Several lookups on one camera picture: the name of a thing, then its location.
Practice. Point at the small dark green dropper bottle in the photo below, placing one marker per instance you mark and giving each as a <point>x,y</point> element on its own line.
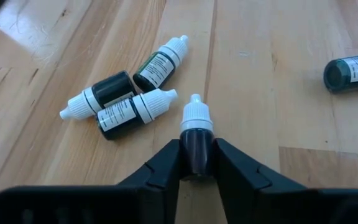
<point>340,74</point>

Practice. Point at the small black dropper bottle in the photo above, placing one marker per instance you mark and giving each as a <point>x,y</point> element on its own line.
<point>110,88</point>
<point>196,149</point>
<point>117,116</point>

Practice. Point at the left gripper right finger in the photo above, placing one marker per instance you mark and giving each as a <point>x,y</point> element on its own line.
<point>241,177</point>

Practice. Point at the small green-label dropper bottle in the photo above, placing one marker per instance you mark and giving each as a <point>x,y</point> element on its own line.
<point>155,70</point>

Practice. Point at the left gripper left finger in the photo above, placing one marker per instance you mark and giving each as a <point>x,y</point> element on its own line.
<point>160,174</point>

